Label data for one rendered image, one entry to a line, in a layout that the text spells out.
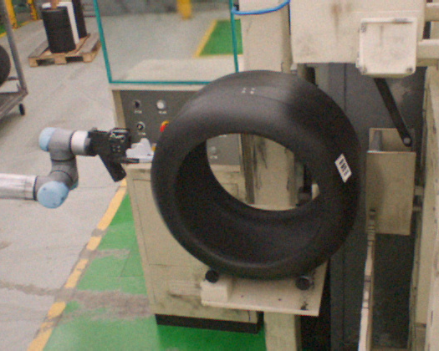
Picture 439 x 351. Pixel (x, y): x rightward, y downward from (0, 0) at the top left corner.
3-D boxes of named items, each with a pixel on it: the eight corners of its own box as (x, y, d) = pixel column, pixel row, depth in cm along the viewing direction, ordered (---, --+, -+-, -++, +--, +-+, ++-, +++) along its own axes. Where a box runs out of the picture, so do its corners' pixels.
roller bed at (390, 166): (367, 203, 208) (369, 128, 195) (409, 206, 205) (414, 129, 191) (364, 232, 191) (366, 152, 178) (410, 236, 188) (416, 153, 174)
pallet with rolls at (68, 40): (50, 45, 864) (38, -7, 829) (104, 40, 868) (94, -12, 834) (30, 67, 757) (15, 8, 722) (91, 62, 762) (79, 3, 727)
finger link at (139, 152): (154, 147, 164) (123, 143, 165) (155, 165, 167) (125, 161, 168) (157, 142, 167) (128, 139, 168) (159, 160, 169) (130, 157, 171)
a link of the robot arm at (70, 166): (48, 197, 173) (43, 165, 169) (57, 180, 183) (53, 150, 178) (75, 197, 174) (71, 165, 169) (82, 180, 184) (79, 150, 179)
